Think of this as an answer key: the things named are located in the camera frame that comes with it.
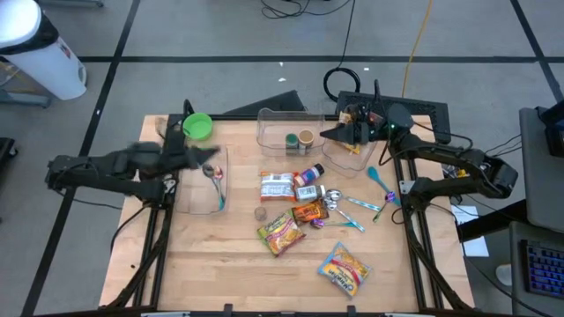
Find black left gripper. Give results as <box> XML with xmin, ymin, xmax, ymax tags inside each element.
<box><xmin>160</xmin><ymin>144</ymin><xmax>220</xmax><ymax>171</ymax></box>

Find black desk leg bar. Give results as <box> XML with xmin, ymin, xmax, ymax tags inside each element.
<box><xmin>456</xmin><ymin>198</ymin><xmax>529</xmax><ymax>243</ymax></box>

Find silver spoon patterned handle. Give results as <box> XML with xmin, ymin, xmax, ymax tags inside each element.
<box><xmin>325</xmin><ymin>188</ymin><xmax>382</xmax><ymax>213</ymax></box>
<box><xmin>323</xmin><ymin>198</ymin><xmax>367</xmax><ymax>233</ymax></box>

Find green plastic bowl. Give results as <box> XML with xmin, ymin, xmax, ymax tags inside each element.
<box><xmin>182</xmin><ymin>112</ymin><xmax>214</xmax><ymax>142</ymax></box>

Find backlit black keyboard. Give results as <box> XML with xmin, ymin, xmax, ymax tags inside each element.
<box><xmin>522</xmin><ymin>240</ymin><xmax>564</xmax><ymax>300</ymax></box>

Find orange dark snack packet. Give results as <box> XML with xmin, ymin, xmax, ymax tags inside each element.
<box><xmin>290</xmin><ymin>200</ymin><xmax>330</xmax><ymax>225</ymax></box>

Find tangled black cables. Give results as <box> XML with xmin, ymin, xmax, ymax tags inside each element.
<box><xmin>259</xmin><ymin>0</ymin><xmax>353</xmax><ymax>21</ymax></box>

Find thin black cable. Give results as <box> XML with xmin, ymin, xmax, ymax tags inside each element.
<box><xmin>109</xmin><ymin>202</ymin><xmax>151</xmax><ymax>252</ymax></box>

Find white paper sheet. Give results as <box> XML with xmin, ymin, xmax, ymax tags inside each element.
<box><xmin>451</xmin><ymin>204</ymin><xmax>490</xmax><ymax>259</ymax></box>

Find black triangular frame base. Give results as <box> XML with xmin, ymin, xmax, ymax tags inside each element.
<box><xmin>224</xmin><ymin>89</ymin><xmax>308</xmax><ymax>116</ymax></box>

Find black equipment piece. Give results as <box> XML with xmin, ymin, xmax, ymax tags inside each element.
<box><xmin>0</xmin><ymin>136</ymin><xmax>19</xmax><ymax>171</ymax></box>

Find yellow cable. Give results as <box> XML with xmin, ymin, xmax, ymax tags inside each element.
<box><xmin>400</xmin><ymin>0</ymin><xmax>435</xmax><ymax>99</ymax></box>

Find black coiled cable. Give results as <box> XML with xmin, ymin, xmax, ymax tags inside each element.
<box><xmin>323</xmin><ymin>0</ymin><xmax>362</xmax><ymax>103</ymax></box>

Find iridescent spoon green handle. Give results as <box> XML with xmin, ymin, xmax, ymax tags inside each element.
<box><xmin>212</xmin><ymin>165</ymin><xmax>226</xmax><ymax>211</ymax></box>

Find grey desk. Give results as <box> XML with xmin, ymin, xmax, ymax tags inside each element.
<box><xmin>509</xmin><ymin>107</ymin><xmax>564</xmax><ymax>317</ymax></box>

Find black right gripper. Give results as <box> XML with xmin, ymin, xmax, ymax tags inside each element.
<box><xmin>320</xmin><ymin>103</ymin><xmax>390</xmax><ymax>146</ymax></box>

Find blue ramen packet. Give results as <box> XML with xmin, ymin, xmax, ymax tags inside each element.
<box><xmin>316</xmin><ymin>240</ymin><xmax>373</xmax><ymax>299</ymax></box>

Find lime chili shrimp ramen packet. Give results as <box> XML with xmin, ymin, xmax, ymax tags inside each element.
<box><xmin>256</xmin><ymin>210</ymin><xmax>308</xmax><ymax>257</ymax></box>

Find grey desk foot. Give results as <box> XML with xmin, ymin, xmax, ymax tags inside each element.
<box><xmin>0</xmin><ymin>87</ymin><xmax>52</xmax><ymax>109</ymax></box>
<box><xmin>37</xmin><ymin>0</ymin><xmax>106</xmax><ymax>9</ymax></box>

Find purple label spice bottle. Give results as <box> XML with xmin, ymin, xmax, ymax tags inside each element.
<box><xmin>293</xmin><ymin>163</ymin><xmax>326</xmax><ymax>188</ymax></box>

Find tan lid jar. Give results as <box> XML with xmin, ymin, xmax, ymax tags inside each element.
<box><xmin>297</xmin><ymin>129</ymin><xmax>315</xmax><ymax>155</ymax></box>

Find purple spoon green handle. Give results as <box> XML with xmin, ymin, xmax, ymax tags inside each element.
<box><xmin>372</xmin><ymin>190</ymin><xmax>397</xmax><ymax>224</ymax></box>

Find clear plastic bin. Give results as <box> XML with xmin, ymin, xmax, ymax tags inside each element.
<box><xmin>174</xmin><ymin>144</ymin><xmax>230</xmax><ymax>217</ymax></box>
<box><xmin>321</xmin><ymin>112</ymin><xmax>389</xmax><ymax>180</ymax></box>
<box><xmin>256</xmin><ymin>106</ymin><xmax>328</xmax><ymax>159</ymax></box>

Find black desktop device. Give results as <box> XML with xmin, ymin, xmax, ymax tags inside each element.
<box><xmin>535</xmin><ymin>100</ymin><xmax>564</xmax><ymax>159</ymax></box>

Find black perforated case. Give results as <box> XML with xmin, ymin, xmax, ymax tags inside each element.
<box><xmin>335</xmin><ymin>90</ymin><xmax>453</xmax><ymax>146</ymax></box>

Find green lid herb jar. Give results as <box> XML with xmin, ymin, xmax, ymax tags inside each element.
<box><xmin>284</xmin><ymin>132</ymin><xmax>301</xmax><ymax>156</ymax></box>

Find purple iridescent spoon teal handle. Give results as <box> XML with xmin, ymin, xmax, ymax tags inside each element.
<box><xmin>309</xmin><ymin>217</ymin><xmax>358</xmax><ymax>230</ymax></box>

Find white trash bin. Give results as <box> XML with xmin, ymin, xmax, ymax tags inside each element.
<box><xmin>0</xmin><ymin>0</ymin><xmax>88</xmax><ymax>101</ymax></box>

